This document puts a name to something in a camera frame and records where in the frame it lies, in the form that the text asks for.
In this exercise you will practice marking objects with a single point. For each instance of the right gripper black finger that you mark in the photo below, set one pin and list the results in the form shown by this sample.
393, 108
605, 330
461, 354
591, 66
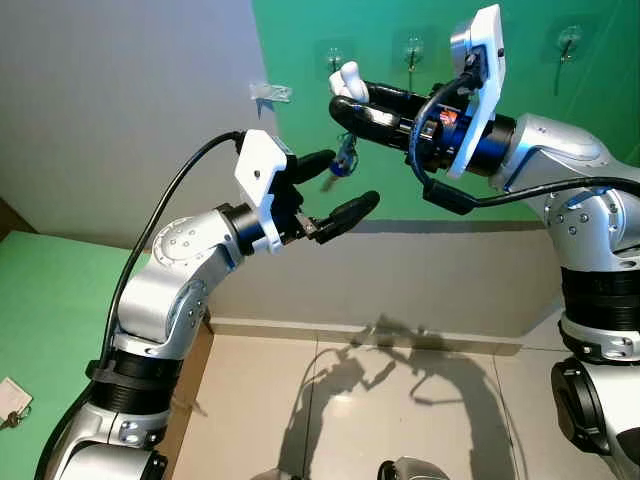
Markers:
395, 97
375, 125

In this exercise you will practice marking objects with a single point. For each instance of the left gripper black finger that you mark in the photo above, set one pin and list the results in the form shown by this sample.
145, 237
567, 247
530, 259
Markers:
312, 163
350, 212

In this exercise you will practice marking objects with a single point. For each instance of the key bunch with white figure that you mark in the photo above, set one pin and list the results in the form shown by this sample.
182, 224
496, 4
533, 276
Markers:
347, 78

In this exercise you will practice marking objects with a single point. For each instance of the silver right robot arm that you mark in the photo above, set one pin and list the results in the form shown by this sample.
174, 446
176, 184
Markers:
590, 200

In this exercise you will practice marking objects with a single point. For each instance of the crumpled clear plastic tape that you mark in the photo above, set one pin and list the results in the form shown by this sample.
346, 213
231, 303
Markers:
272, 93

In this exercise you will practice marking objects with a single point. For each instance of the brown cardboard box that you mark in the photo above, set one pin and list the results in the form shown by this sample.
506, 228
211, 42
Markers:
190, 390

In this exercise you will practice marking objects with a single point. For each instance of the robot right leg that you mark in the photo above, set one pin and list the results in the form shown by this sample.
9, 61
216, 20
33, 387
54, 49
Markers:
415, 470

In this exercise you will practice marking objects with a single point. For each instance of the green table sheet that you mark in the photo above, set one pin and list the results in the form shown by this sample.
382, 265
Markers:
50, 330

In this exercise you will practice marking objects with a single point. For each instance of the key bunch with white card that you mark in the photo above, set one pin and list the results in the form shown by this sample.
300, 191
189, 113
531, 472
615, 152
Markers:
14, 393

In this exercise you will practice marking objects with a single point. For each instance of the clear adhesive wall hook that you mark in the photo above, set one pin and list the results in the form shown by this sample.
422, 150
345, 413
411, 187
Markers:
570, 42
330, 50
412, 50

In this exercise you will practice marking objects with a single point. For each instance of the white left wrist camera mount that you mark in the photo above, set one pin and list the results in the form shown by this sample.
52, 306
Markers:
258, 170

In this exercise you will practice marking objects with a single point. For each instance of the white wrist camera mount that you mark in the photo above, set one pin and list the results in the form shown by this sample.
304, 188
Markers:
480, 90
258, 170

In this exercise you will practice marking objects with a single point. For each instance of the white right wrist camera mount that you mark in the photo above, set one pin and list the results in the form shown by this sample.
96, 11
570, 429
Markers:
480, 90

